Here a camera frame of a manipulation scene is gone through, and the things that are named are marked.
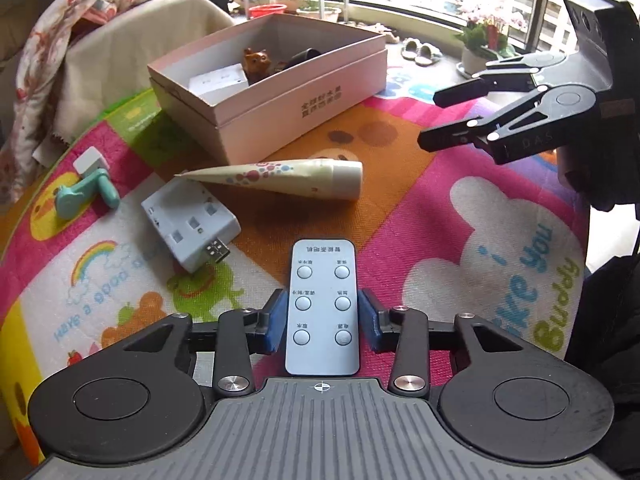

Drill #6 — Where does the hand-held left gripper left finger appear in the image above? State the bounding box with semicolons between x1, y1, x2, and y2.
120;288;292;397

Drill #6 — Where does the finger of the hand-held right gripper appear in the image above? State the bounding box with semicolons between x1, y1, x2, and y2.
418;85;600;154
432;52;567;108

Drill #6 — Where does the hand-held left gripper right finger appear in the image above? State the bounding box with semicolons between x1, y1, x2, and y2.
360;288;523;397

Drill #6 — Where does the white remote control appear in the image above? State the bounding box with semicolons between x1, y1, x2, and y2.
285;237;361;376

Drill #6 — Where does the cream tube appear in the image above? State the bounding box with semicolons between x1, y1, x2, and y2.
175;159;364;202

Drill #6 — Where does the pink cardboard box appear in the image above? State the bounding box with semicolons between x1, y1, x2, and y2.
147;14;389;167

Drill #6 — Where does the brown bear figurine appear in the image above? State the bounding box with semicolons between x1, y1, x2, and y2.
243;47;272;84

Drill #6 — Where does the white cardboard box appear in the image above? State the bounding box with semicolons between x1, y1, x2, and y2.
189;62;249;107

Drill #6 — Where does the potted plant white pot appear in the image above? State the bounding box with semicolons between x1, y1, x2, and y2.
454;5;527;79

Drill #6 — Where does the colourful play mat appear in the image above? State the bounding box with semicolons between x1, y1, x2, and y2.
0;50;595;467

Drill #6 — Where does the white usb adapter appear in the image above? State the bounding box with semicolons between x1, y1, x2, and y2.
141;177;241;274

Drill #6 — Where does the long planter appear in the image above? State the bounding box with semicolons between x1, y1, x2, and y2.
296;6;344;24

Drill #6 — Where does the red basin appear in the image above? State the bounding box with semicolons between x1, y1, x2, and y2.
248;4;287;21

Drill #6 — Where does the teal white plastic gadget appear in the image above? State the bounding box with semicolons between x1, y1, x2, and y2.
55;146;121;221

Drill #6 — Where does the person's dark clothing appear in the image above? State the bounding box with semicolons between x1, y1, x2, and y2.
565;255;640;480

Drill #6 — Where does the beige sofa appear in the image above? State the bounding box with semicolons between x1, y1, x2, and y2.
0;0;236;206

